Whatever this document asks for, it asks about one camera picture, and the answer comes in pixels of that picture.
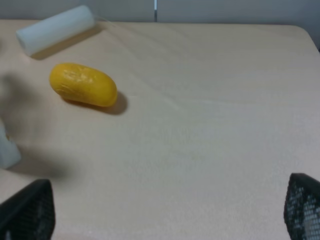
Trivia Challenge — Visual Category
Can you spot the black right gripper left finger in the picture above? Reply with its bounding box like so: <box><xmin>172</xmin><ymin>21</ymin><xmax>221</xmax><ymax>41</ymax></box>
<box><xmin>0</xmin><ymin>179</ymin><xmax>56</xmax><ymax>240</ymax></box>

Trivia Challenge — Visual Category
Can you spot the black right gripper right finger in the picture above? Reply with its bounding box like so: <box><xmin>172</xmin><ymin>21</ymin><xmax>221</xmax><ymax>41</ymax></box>
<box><xmin>283</xmin><ymin>173</ymin><xmax>320</xmax><ymax>240</ymax></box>

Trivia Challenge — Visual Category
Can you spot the white blue shampoo bottle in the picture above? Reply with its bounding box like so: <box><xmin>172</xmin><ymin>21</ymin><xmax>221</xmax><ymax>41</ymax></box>
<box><xmin>0</xmin><ymin>120</ymin><xmax>21</xmax><ymax>169</ymax></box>

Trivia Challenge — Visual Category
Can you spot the yellow oval plastic case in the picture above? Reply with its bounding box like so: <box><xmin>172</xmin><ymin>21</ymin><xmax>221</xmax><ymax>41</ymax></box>
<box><xmin>49</xmin><ymin>63</ymin><xmax>118</xmax><ymax>107</ymax></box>

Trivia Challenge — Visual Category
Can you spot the white translucent cylinder tube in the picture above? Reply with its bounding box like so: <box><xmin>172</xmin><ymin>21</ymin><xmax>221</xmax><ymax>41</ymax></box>
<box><xmin>16</xmin><ymin>5</ymin><xmax>96</xmax><ymax>56</ymax></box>

